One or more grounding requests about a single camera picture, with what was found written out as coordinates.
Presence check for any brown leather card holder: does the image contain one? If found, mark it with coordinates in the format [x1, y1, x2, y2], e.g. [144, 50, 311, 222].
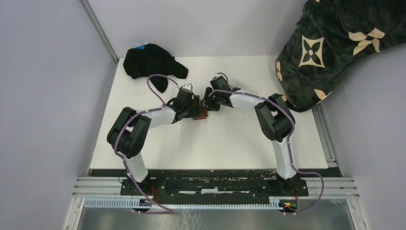
[192, 100, 208, 120]

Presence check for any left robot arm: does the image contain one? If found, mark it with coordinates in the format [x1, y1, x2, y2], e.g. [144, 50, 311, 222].
[107, 88, 203, 195]

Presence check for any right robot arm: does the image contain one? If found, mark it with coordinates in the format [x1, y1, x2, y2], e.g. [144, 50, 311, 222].
[204, 76, 297, 196]

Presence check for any black cloth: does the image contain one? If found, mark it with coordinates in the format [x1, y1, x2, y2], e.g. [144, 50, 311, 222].
[123, 44, 189, 93]

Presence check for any black patterned blanket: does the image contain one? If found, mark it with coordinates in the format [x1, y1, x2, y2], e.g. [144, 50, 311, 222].
[275, 0, 406, 112]

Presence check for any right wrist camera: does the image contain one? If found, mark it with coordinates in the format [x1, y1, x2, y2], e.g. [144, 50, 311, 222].
[212, 74, 222, 80]

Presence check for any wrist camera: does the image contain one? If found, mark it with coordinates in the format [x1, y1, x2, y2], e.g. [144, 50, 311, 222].
[212, 74, 222, 80]
[179, 83, 193, 91]

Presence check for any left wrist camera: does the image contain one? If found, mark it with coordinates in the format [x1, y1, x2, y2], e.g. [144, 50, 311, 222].
[179, 83, 193, 91]

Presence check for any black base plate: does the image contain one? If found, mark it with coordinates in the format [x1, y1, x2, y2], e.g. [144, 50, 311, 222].
[90, 168, 341, 207]

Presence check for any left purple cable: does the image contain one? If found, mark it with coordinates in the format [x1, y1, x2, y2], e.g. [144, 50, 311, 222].
[113, 74, 181, 215]

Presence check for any purple cable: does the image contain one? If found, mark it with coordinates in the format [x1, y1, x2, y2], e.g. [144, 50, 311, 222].
[113, 74, 181, 215]
[207, 72, 325, 217]

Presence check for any aluminium rail frame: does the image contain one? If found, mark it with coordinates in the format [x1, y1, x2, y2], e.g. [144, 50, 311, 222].
[63, 105, 367, 230]

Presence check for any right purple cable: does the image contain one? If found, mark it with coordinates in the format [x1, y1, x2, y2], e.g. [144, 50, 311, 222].
[207, 72, 325, 217]

